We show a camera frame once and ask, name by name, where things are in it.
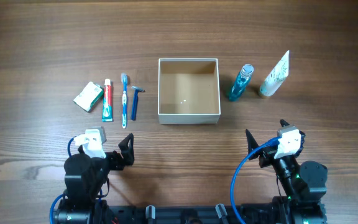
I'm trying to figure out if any white cream tube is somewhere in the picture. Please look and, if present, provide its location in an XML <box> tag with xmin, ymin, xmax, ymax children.
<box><xmin>259</xmin><ymin>50</ymin><xmax>290</xmax><ymax>98</ymax></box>

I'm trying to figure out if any green white soap box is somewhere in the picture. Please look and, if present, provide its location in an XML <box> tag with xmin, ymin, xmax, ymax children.
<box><xmin>73</xmin><ymin>82</ymin><xmax>104</xmax><ymax>112</ymax></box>

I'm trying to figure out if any teal mouthwash bottle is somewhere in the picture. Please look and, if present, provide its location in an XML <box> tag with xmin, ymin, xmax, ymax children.
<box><xmin>227</xmin><ymin>64</ymin><xmax>254</xmax><ymax>101</ymax></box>

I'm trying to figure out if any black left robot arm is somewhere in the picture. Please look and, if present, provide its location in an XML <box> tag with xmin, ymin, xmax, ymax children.
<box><xmin>49</xmin><ymin>133</ymin><xmax>134</xmax><ymax>223</ymax></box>

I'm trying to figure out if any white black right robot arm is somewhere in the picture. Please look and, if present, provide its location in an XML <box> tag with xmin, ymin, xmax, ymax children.
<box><xmin>239</xmin><ymin>119</ymin><xmax>328</xmax><ymax>223</ymax></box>

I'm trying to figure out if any blue disposable razor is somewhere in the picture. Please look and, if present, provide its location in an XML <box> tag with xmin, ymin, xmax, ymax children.
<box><xmin>131</xmin><ymin>86</ymin><xmax>145</xmax><ymax>121</ymax></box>

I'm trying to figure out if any red green toothpaste tube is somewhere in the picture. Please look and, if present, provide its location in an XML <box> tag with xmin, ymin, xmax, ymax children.
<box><xmin>102</xmin><ymin>79</ymin><xmax>113</xmax><ymax>122</ymax></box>

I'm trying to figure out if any blue white toothbrush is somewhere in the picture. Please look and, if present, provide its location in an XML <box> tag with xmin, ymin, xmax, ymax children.
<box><xmin>121</xmin><ymin>73</ymin><xmax>127</xmax><ymax>129</ymax></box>

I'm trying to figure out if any white open cardboard box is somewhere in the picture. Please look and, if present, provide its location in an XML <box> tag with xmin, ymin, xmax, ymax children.
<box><xmin>158</xmin><ymin>58</ymin><xmax>221</xmax><ymax>124</ymax></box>

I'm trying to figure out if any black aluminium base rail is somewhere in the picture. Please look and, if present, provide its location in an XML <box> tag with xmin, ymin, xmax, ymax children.
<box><xmin>104</xmin><ymin>203</ymin><xmax>291</xmax><ymax>224</ymax></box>

